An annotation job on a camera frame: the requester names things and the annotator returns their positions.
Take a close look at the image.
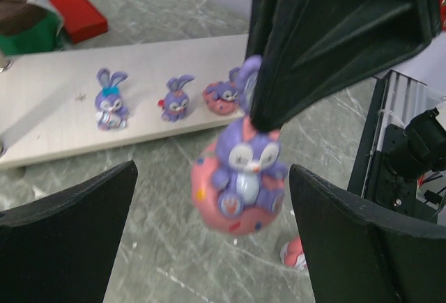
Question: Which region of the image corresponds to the white wooden two-tier shelf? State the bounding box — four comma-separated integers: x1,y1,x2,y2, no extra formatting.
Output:
1,35,247,169

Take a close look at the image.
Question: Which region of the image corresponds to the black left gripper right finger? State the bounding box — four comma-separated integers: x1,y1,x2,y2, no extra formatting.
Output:
289,164,445,303

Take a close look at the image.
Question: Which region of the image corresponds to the purple bunny blue ears toy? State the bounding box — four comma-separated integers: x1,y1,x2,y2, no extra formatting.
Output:
95,68,129,130

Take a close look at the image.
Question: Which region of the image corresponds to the red box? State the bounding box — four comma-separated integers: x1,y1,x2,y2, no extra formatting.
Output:
49,0,109,44

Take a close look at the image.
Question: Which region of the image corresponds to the purple bunny pink base toy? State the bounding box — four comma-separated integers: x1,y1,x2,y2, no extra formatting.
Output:
191,55,289,236

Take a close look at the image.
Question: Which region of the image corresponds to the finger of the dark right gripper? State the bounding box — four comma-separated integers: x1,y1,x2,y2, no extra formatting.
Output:
246,0,440,132

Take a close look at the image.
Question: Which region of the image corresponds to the small purple bunny head toy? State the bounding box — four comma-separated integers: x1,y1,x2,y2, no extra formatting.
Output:
158,75,194,122

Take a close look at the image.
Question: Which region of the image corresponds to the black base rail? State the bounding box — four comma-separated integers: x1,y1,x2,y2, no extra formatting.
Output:
347,70,445,223

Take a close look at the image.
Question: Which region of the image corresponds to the pink white cupcake toy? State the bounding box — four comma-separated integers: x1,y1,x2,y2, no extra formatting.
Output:
280,237,307,270

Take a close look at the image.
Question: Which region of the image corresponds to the brown green package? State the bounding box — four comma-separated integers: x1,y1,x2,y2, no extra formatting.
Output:
1,0,63,56

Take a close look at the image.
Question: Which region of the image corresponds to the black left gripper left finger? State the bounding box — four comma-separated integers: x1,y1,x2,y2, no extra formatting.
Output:
1,161,138,302

